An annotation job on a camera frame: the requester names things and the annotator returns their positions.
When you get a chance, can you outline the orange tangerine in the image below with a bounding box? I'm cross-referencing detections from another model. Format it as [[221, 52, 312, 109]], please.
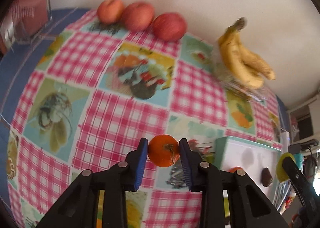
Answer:
[[228, 166, 242, 173], [148, 134, 180, 168]]

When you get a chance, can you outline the dark avocado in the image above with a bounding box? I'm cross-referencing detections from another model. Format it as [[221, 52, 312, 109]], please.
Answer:
[[260, 167, 273, 187]]

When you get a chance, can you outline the teal toy case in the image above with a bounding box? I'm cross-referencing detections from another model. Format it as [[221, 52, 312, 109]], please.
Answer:
[[293, 153, 304, 169]]

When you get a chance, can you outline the white tray with teal rim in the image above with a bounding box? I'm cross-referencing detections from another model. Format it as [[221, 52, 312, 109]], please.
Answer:
[[214, 136, 281, 201]]

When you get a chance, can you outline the white shelf unit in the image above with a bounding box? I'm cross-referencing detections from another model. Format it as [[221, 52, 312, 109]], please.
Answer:
[[287, 99, 319, 143]]

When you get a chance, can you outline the pink checkered fruit tablecloth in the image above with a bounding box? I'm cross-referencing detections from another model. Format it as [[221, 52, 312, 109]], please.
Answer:
[[1, 9, 282, 227]]

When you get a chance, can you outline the clear plastic fruit container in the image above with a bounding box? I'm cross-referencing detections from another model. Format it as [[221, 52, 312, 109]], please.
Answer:
[[210, 42, 267, 102]]

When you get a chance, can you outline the upper yellow banana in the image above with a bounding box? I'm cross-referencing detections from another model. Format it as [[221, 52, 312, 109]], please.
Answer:
[[235, 17, 276, 80]]

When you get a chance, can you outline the yellow banana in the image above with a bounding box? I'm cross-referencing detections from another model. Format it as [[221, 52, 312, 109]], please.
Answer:
[[235, 17, 276, 80], [218, 24, 264, 89]]

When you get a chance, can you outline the lower yellow banana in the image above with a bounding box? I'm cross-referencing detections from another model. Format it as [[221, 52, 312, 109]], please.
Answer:
[[218, 24, 264, 89]]

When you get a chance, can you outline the large red apple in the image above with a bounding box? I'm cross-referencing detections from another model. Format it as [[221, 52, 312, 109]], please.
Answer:
[[152, 12, 188, 42]]

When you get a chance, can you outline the middle red apple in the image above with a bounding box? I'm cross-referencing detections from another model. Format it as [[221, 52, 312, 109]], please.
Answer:
[[120, 2, 155, 31]]

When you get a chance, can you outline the small orange-red apple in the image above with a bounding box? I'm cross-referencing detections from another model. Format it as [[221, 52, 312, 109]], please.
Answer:
[[97, 0, 125, 24]]

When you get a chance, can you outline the clear acrylic box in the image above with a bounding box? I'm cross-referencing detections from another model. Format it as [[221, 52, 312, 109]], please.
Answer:
[[1, 0, 52, 53]]

